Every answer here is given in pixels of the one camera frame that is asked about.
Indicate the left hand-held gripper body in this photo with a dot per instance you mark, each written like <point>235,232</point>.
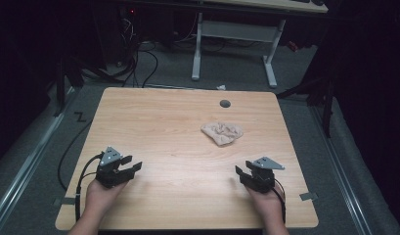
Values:
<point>111,169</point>

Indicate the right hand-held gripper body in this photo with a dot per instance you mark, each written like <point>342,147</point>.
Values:
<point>262,174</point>

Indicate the beige cloth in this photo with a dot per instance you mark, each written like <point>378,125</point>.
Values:
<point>222,132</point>

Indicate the person's left hand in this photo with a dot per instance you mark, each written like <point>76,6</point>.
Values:
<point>101,195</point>

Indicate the person's right hand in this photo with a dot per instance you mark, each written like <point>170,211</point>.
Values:
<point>267,204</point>

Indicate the grey tape strip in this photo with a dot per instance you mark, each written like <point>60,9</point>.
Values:
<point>308,196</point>
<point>65,201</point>

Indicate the crumpled white paper scrap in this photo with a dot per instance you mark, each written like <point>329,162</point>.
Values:
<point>221,87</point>

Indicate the black stand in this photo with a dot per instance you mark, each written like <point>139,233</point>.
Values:
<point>65,81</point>
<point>315,94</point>

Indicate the white-framed desk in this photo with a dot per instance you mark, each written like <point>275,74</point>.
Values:
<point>236,32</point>

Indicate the metal floor rail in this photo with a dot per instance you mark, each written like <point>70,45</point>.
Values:
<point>342,169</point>
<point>24,163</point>

